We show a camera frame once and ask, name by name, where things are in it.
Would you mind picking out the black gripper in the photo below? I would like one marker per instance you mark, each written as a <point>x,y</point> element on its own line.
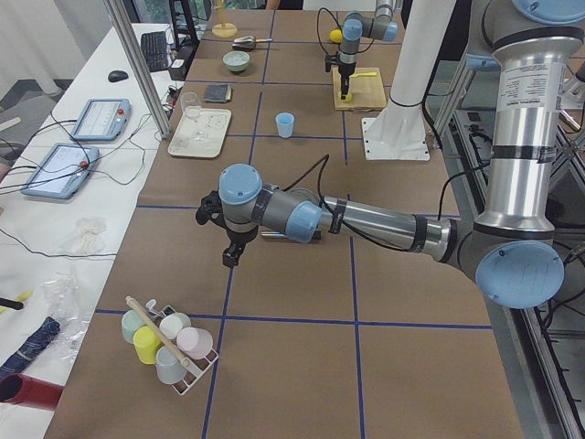
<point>345,68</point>
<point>239,238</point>

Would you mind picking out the lemon slice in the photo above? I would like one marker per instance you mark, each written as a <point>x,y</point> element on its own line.
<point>345,97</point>

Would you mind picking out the yellow lemon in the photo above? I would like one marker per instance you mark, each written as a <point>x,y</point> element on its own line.
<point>336,36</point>

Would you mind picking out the light blue cup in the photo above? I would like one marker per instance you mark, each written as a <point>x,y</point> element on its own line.
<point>285,123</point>

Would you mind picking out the white cup rack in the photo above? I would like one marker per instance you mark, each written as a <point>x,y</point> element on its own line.
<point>195,368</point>

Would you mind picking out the white cup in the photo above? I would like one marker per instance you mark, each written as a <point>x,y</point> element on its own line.
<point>171,325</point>

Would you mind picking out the pink cup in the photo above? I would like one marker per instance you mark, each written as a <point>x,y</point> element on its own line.
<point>195,342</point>

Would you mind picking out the mint green cup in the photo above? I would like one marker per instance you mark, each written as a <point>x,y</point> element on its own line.
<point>131,322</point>

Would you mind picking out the yellow cup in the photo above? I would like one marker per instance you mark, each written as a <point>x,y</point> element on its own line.
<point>146,345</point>

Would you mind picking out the grey cup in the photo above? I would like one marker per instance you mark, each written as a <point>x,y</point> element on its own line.
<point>168,368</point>

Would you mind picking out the yellow plastic knife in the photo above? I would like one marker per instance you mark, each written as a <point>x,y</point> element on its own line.
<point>365,74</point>

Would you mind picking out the bamboo cutting board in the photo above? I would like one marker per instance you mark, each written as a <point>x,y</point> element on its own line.
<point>368,93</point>

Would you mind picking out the steel ice scoop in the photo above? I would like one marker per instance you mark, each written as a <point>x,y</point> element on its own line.
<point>249,43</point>

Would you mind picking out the green bowl of ice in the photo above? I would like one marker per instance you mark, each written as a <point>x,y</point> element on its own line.
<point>236,61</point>

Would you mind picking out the grey folded cloth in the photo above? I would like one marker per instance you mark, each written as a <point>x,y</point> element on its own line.
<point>218,93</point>

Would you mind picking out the cream bear tray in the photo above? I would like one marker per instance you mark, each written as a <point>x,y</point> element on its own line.
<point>214,122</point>

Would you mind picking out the wooden mug tree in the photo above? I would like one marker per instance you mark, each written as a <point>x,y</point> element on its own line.
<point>223,28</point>

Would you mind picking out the white crumpled cloth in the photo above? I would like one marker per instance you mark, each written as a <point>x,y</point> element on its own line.
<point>86,238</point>

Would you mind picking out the clear wine glass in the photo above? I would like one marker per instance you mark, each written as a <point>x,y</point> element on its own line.
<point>192,108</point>

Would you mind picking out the clear plastic bag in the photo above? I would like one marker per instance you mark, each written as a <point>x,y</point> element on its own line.
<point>71,310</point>

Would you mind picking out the teach pendant far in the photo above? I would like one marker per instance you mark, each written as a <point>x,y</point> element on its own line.
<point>101,120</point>

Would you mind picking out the teach pendant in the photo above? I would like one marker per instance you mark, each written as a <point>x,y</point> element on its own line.
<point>62,172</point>
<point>101,120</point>

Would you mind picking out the teach pendant near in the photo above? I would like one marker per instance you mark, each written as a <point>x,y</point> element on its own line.
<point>62,172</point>

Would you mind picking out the blue folded umbrella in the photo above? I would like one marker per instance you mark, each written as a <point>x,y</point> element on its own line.
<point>31,348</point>

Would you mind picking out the black keyboard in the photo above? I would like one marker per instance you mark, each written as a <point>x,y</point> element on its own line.
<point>155,50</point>

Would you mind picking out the black computer mouse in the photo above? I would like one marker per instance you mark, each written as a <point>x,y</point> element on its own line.
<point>117,76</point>

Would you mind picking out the red cylinder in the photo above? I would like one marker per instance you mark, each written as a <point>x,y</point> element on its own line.
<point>20,389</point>

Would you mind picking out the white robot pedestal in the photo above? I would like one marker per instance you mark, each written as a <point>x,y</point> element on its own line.
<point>398,133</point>

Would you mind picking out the aluminium frame post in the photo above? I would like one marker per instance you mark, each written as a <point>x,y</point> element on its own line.
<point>124,28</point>

